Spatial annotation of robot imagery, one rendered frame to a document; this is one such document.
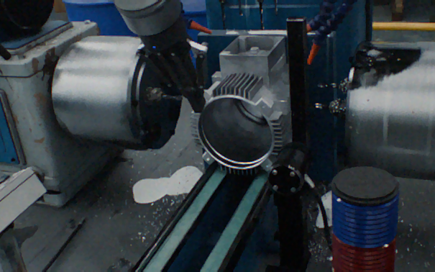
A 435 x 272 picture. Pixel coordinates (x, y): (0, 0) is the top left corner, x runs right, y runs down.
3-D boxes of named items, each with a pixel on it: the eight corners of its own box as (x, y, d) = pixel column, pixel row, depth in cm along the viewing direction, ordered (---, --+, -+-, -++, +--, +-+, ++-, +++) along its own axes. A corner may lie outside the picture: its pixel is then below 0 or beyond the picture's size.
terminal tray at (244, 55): (240, 67, 122) (238, 35, 118) (287, 69, 118) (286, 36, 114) (221, 88, 112) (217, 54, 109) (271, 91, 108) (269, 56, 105)
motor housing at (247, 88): (229, 127, 130) (221, 50, 121) (308, 134, 123) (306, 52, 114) (195, 170, 114) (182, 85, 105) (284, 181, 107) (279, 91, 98)
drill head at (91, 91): (78, 113, 148) (57, 21, 137) (203, 122, 135) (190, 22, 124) (17, 158, 128) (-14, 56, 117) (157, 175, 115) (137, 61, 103)
